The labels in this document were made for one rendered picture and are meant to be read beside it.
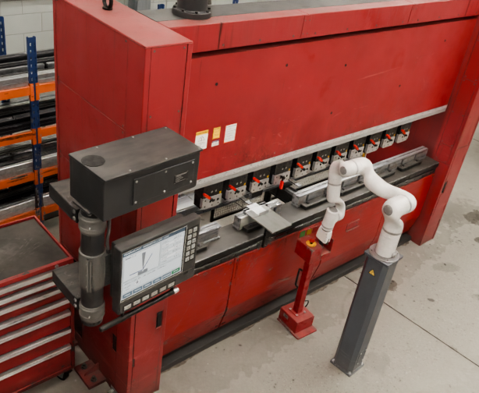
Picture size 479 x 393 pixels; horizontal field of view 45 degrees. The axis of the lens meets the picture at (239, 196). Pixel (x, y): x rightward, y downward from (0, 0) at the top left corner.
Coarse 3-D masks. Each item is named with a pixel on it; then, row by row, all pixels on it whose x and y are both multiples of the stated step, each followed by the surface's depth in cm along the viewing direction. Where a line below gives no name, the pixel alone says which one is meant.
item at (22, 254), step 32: (32, 224) 346; (0, 256) 318; (32, 256) 321; (64, 256) 325; (0, 288) 299; (32, 288) 312; (0, 320) 310; (32, 320) 325; (64, 320) 342; (0, 352) 321; (32, 352) 337; (64, 352) 355; (0, 384) 333; (32, 384) 350
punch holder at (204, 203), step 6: (204, 186) 342; (210, 186) 345; (216, 186) 349; (198, 192) 347; (204, 192) 344; (210, 192) 348; (216, 192) 351; (198, 198) 350; (204, 198) 347; (216, 198) 354; (198, 204) 351; (204, 204) 349; (210, 204) 353; (216, 204) 357
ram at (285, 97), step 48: (240, 48) 313; (288, 48) 332; (336, 48) 361; (384, 48) 396; (432, 48) 438; (192, 96) 301; (240, 96) 325; (288, 96) 353; (336, 96) 386; (384, 96) 426; (432, 96) 475; (240, 144) 345; (288, 144) 376; (336, 144) 415
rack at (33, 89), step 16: (0, 16) 422; (0, 32) 427; (0, 48) 433; (32, 48) 398; (32, 64) 403; (0, 96) 397; (16, 96) 406; (32, 96) 414; (32, 112) 421; (32, 128) 427; (48, 128) 437; (0, 144) 415; (32, 144) 435; (16, 176) 438; (32, 176) 446; (48, 208) 472; (0, 224) 446
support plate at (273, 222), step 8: (264, 208) 392; (256, 216) 383; (264, 216) 384; (272, 216) 385; (280, 216) 387; (264, 224) 376; (272, 224) 378; (280, 224) 379; (288, 224) 380; (272, 232) 370
